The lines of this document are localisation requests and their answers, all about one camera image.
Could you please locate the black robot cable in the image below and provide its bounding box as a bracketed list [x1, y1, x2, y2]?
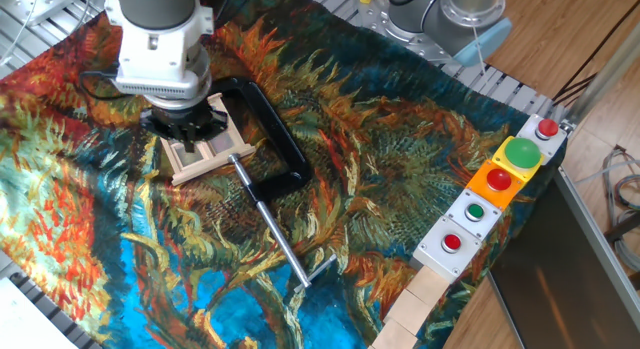
[78, 0, 241, 101]

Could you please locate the dark glossy panel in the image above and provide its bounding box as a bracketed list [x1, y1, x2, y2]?
[488, 168, 640, 349]

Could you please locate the grey cable bundle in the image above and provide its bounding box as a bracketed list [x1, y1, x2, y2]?
[574, 144, 640, 273]

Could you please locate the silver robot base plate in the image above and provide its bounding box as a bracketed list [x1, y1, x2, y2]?
[349, 0, 454, 65]

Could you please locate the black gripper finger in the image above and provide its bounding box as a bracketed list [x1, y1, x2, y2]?
[188, 111, 229, 153]
[139, 116, 187, 153]

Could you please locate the grey box flat red button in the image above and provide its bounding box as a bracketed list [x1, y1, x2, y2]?
[412, 214, 484, 284]

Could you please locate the grey box green button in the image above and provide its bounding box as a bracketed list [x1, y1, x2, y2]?
[443, 187, 504, 240]

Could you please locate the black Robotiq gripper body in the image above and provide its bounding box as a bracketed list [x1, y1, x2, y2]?
[149, 99, 216, 133]

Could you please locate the grey box raised red button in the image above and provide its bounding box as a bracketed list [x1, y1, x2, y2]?
[514, 112, 569, 166]

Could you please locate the orange box red button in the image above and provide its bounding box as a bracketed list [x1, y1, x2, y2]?
[464, 158, 526, 211]

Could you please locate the silver metal plate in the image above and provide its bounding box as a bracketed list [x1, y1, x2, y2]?
[0, 0, 89, 28]

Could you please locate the pale wooden block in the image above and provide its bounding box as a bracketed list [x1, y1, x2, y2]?
[405, 265, 451, 306]
[369, 317, 419, 349]
[383, 287, 432, 336]

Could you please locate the aluminium frame post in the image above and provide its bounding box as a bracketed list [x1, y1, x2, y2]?
[564, 33, 640, 126]

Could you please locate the aluminium table edge rail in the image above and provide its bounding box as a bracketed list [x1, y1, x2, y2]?
[552, 166, 640, 315]

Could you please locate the small wooden sliding window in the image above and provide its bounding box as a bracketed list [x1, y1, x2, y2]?
[160, 92, 257, 187]

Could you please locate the black floor cable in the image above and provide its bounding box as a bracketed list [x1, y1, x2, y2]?
[551, 0, 640, 106]

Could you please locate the sunflower painting print cloth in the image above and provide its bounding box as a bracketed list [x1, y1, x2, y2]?
[0, 0, 569, 349]

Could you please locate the yellow box big green button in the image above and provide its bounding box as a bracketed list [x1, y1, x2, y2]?
[492, 135, 545, 183]

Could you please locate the black C-clamp with silver screw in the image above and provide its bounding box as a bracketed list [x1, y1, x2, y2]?
[207, 76, 339, 294]

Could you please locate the white board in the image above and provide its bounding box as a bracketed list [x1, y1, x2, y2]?
[0, 276, 79, 349]

